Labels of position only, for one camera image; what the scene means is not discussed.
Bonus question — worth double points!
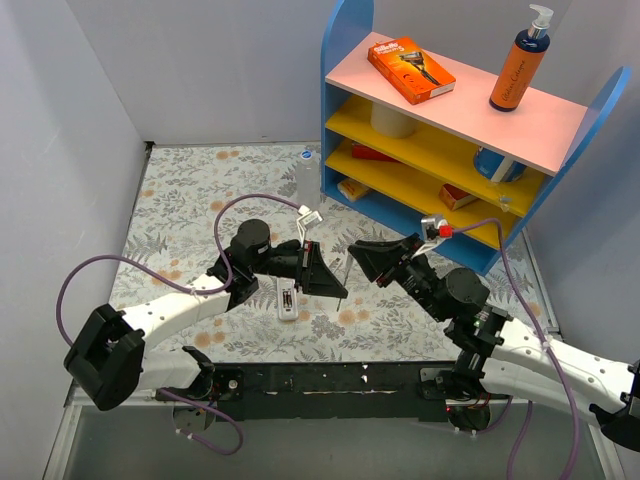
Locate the white remote control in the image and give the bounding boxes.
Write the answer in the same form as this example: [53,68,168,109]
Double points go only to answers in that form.
[276,277,299,322]

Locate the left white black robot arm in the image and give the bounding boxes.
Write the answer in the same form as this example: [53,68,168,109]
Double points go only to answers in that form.
[63,219,348,411]

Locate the red flat box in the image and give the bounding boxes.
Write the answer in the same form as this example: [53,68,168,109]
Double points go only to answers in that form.
[351,142,397,162]

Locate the white orange small box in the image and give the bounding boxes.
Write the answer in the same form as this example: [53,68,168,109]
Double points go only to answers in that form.
[337,178,371,202]

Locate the purple cable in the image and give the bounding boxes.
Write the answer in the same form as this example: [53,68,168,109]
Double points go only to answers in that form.
[449,217,582,480]
[54,193,306,456]

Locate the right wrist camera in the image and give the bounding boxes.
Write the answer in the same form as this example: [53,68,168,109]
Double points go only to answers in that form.
[420,214,453,243]

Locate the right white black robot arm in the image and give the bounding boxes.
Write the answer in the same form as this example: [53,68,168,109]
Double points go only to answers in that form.
[348,235,639,451]

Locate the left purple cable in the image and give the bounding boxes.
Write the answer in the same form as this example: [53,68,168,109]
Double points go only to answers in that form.
[54,193,306,456]

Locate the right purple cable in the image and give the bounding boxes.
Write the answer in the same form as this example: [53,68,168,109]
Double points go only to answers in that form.
[449,217,582,480]

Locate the white paper roll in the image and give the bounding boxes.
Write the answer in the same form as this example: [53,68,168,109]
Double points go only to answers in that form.
[370,103,417,139]

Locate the aluminium frame rail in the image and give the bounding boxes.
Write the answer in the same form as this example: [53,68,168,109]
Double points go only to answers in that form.
[42,362,626,480]

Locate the clear plastic water bottle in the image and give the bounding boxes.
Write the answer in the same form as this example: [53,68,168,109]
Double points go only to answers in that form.
[295,150,321,210]

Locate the blue shelf with coloured boards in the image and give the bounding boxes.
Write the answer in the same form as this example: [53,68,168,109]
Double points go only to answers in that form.
[320,1,631,274]

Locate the floral patterned table mat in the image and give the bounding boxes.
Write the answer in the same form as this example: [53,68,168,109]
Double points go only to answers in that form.
[92,143,559,364]

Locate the orange razor box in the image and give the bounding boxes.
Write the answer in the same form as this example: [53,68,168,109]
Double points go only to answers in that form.
[367,37,456,105]

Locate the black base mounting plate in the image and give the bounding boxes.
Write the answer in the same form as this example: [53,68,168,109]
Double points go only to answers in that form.
[154,359,514,426]

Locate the orange pump lotion bottle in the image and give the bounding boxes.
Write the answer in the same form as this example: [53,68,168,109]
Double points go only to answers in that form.
[489,4,554,112]

